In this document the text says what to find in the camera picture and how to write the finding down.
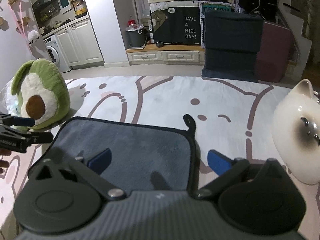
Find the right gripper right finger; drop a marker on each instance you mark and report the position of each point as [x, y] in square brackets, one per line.
[218, 162]

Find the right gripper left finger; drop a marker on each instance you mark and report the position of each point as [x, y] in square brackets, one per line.
[99, 162]

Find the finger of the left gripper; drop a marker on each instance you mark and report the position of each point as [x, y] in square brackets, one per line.
[10, 120]
[37, 138]

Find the purple and grey towel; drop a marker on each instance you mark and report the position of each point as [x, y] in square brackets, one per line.
[144, 157]

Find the clear plastic tissue pack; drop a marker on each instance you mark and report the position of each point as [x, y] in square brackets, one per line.
[10, 103]

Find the green avocado plush toy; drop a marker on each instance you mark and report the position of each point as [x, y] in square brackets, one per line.
[41, 92]

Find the cartoon rabbit tablecloth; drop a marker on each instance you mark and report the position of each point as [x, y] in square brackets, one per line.
[233, 117]

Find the white cat ceramic holder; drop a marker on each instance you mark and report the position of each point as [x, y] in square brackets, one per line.
[295, 132]

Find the white washing machine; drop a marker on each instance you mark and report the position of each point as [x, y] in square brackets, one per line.
[56, 55]

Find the white kitchen cabinets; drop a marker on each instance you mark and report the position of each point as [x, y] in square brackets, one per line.
[78, 44]

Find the maroon cushion chair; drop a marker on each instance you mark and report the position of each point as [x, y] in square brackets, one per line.
[272, 58]

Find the white drawer cabinet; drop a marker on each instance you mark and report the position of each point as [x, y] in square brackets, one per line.
[168, 54]

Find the dark blue chair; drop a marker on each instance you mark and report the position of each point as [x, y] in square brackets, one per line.
[232, 41]

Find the grey trash bin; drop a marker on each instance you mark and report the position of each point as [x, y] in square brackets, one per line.
[136, 35]

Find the black computer mouse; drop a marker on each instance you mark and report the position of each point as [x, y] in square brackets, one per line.
[159, 44]

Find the black have a nice day cloth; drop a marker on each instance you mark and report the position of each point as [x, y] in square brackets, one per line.
[176, 25]

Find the teal poison sign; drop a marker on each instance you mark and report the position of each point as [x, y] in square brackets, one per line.
[215, 7]

